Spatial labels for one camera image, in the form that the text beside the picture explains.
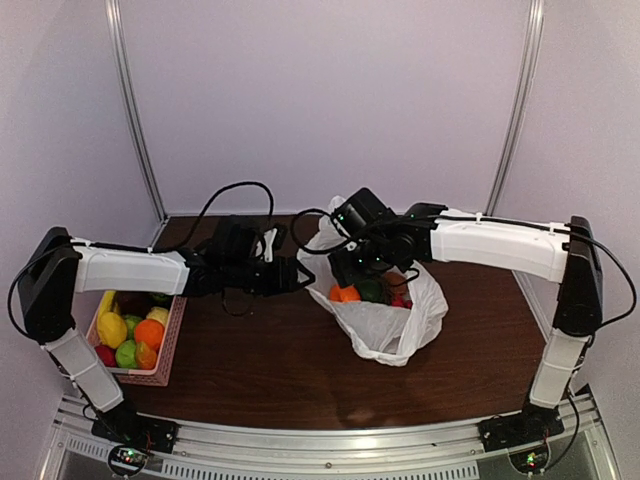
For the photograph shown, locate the brown kiwi toy in bag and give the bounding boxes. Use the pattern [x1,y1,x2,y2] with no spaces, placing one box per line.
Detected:
[382,271,408,295]

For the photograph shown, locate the green lime in bag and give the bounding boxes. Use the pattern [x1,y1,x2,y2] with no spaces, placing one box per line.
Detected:
[355,279,386,304]

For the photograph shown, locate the orange fruit in basket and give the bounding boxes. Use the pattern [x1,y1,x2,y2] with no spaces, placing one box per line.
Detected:
[134,319,165,352]

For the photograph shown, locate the aluminium frame post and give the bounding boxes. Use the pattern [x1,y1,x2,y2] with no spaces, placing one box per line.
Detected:
[485,0,545,215]
[104,0,168,222]

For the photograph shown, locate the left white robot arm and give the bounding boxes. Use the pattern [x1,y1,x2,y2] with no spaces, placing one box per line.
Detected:
[7,216,315,444]

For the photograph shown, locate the dark red fruit toy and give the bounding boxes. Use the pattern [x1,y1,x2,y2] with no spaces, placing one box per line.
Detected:
[115,291,153,317]

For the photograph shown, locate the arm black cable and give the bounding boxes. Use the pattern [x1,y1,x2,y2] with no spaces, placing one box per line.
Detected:
[292,208,351,257]
[7,182,275,341]

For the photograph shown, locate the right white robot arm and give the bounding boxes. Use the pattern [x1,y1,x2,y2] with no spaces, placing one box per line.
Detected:
[328,187,603,442]

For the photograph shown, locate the red lychee bunch toy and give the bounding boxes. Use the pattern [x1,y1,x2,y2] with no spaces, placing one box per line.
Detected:
[390,294,413,309]

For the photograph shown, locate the right aluminium frame post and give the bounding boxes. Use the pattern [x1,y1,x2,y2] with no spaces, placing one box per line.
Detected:
[485,0,545,215]

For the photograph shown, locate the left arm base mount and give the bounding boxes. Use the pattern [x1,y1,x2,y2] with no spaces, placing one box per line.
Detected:
[83,399,179,479]

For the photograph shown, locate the left aluminium frame post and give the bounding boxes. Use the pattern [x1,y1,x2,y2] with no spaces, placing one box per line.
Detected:
[104,0,168,222]

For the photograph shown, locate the yellow orange fruit toy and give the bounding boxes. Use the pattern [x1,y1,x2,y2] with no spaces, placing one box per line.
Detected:
[135,341,158,370]

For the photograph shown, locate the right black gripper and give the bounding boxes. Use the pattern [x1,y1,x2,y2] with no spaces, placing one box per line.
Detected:
[329,235,395,288]

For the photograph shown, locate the light green apple toy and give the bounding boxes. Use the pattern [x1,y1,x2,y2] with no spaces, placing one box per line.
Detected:
[115,340,138,369]

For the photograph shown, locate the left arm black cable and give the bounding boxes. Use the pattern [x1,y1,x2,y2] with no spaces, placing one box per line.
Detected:
[7,182,275,341]

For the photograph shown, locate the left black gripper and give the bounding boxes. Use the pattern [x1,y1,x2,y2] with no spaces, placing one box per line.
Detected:
[224,254,315,297]

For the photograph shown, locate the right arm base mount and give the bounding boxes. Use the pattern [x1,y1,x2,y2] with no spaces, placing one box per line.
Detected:
[477,408,565,476]

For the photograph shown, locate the red fruit toy in basket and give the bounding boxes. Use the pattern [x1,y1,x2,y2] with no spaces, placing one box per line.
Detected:
[95,344,117,368]

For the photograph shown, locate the yellow banana toy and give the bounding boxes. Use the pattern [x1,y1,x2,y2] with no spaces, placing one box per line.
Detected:
[97,290,120,317]

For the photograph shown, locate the white plastic bag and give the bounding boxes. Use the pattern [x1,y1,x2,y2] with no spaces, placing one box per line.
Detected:
[296,196,448,367]

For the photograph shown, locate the front aluminium rail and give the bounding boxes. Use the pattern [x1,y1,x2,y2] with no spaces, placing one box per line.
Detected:
[49,392,621,480]

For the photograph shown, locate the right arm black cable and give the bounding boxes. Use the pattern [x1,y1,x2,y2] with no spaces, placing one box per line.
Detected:
[292,208,351,257]

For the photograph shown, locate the pale yellow fruit toy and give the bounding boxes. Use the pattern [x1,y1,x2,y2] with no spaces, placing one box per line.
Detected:
[146,306,170,327]

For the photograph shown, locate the green striped melon toy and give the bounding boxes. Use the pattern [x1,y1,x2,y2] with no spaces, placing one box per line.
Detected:
[148,293,173,306]

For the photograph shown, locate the yellow lemon toy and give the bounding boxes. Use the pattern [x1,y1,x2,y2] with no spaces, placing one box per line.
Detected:
[96,311,128,349]

